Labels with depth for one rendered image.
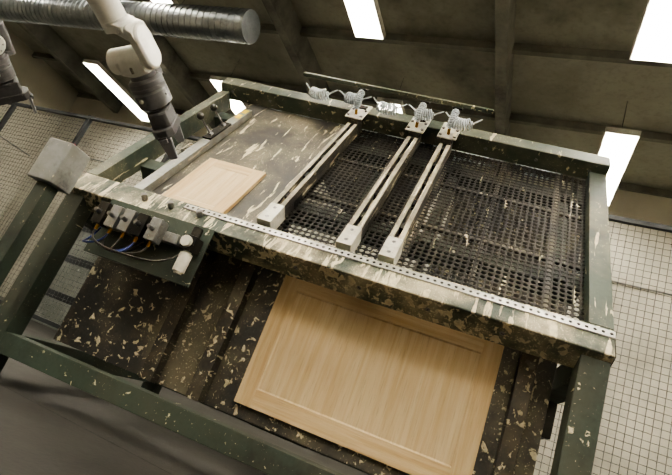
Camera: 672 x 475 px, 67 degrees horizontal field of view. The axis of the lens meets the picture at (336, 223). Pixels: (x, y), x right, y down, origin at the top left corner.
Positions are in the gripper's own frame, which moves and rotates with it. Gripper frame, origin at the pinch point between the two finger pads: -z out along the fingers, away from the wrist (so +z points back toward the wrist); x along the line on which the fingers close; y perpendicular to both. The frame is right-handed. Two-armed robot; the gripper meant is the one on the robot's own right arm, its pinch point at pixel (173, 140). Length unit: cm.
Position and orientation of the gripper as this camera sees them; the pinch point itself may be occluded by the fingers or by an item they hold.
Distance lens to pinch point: 147.5
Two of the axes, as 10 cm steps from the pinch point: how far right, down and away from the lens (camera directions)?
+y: -9.7, 2.3, 0.7
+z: -2.3, -7.9, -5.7
